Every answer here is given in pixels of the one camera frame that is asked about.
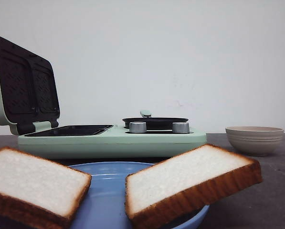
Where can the beige ribbed ceramic bowl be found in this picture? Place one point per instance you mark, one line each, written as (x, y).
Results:
(255, 140)

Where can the blue plastic plate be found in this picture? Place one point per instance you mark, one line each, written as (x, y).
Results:
(104, 204)

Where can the left silver control knob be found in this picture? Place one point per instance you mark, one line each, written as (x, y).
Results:
(137, 127)

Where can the mint green breakfast maker base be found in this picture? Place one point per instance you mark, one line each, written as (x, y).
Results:
(110, 142)

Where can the right silver control knob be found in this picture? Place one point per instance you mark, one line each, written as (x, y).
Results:
(180, 127)

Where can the white bread slice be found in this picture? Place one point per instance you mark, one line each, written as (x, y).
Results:
(38, 192)
(161, 193)

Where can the black frying pan green handle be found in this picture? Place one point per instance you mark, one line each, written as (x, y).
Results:
(154, 123)

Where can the mint green sandwich maker lid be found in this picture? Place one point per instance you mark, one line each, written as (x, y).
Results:
(28, 97)

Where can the silver control knob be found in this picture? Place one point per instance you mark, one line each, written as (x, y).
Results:
(180, 127)
(137, 127)

